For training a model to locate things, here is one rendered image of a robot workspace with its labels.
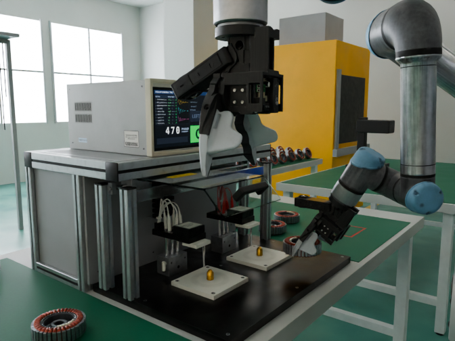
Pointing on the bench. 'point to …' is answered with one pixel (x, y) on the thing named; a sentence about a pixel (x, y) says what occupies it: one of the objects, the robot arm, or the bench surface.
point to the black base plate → (327, 258)
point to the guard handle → (250, 190)
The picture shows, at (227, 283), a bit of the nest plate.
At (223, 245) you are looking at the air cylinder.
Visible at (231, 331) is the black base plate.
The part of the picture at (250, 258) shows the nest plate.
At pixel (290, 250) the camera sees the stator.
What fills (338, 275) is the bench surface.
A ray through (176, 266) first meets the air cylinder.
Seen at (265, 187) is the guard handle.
